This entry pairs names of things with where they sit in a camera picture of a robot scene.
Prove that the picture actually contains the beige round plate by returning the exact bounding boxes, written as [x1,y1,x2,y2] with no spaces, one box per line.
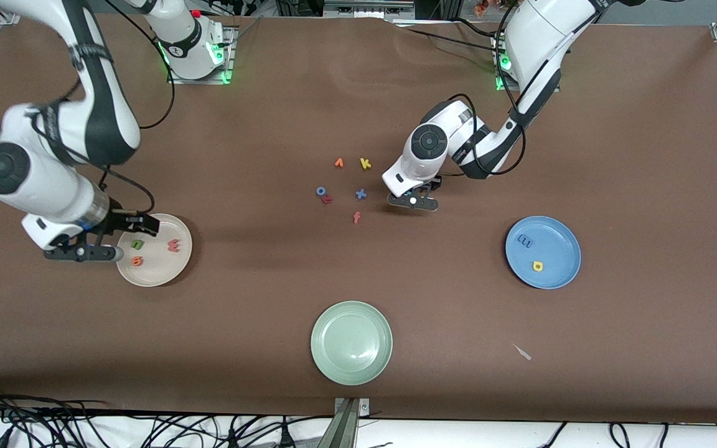
[115,213,193,287]

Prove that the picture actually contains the blue round plate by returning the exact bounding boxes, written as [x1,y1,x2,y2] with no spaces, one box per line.
[505,215,582,290]

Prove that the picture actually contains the brown table cover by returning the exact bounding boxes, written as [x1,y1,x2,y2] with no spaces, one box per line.
[0,11,717,425]

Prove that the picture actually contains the pale green round plate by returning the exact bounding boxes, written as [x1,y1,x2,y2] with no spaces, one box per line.
[310,301,393,386]

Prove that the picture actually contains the thin black table cable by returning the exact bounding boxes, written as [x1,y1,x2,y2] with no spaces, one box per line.
[396,17,512,57]

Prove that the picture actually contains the aluminium frame beam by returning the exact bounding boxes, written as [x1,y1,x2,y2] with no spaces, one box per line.
[323,0,415,18]

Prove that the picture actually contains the tangled black floor cables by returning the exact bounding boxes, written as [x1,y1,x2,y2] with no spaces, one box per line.
[0,381,334,448]

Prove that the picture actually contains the grey metal camera post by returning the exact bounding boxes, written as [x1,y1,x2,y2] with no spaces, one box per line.
[318,397,372,448]

